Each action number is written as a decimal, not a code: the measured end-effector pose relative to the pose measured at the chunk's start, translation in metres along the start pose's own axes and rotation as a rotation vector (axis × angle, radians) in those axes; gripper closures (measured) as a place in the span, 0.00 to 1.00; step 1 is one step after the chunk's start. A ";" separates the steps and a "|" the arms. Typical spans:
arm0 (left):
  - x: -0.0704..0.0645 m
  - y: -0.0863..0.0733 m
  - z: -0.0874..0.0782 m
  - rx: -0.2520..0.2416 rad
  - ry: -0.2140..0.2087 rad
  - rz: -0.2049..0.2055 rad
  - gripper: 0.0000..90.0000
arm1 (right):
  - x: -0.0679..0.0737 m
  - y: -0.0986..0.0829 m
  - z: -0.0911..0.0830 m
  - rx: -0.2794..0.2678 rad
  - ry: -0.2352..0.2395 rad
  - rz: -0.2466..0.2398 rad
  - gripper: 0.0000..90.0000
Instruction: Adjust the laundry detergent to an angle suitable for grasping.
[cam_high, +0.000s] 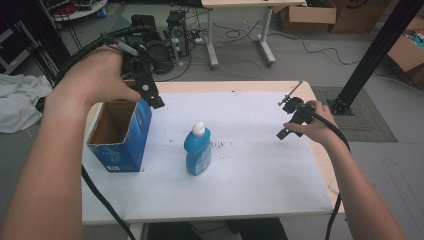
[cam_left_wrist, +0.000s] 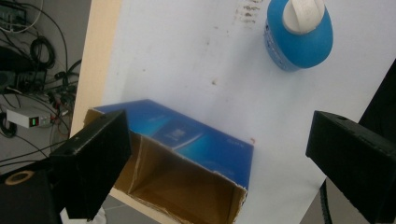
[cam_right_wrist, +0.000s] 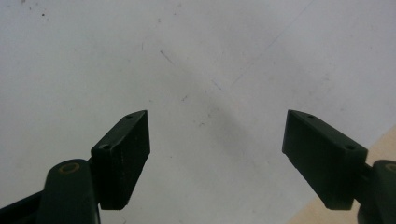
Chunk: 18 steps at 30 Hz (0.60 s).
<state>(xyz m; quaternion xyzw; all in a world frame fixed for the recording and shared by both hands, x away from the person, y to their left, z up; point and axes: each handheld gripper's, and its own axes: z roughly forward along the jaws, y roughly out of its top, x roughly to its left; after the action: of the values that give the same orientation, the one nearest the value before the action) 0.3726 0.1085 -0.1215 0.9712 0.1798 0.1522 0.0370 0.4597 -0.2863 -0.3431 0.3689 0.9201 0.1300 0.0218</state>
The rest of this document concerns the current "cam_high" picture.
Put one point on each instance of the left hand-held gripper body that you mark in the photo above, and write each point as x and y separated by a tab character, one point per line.
135	60

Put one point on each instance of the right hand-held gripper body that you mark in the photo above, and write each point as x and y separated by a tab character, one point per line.
300	111

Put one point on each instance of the blue cardboard box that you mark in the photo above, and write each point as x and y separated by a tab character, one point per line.
128	140

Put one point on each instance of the blue bottle with white cap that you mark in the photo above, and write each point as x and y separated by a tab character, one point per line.
197	151

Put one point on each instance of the person's right hand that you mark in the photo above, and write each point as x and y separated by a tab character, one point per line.
320	128

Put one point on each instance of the person's left hand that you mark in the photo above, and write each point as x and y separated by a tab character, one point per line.
95	76

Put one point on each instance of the black equipment on floor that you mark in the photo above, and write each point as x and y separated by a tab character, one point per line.
163	50

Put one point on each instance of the white table mat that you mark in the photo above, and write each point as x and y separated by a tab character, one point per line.
240	160

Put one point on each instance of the white power strip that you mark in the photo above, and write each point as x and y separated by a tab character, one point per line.
198	41

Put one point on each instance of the grey floor mat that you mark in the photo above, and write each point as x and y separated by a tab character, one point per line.
370	123

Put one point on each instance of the round white table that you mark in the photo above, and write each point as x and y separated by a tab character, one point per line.
83	8

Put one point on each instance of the small brown cardboard box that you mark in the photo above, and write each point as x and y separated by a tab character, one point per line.
311	16

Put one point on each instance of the black metal stand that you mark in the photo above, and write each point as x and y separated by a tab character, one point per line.
376	50

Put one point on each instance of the person's right leg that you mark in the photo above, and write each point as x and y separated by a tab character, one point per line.
258	230

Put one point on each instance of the person's leg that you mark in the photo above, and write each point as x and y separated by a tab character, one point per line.
175	231
258	230

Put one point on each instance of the black rack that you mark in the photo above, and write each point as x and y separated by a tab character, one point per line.
36	36

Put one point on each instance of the white-legged desk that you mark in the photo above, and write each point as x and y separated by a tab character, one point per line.
240	3

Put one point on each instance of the large brown cardboard box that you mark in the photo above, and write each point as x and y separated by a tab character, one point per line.
360	15

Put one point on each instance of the white cloth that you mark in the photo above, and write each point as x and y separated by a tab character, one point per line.
20	100

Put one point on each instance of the open cardboard box with items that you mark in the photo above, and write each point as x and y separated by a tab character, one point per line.
408	53

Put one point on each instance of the person's left leg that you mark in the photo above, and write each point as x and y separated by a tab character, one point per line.
175	231

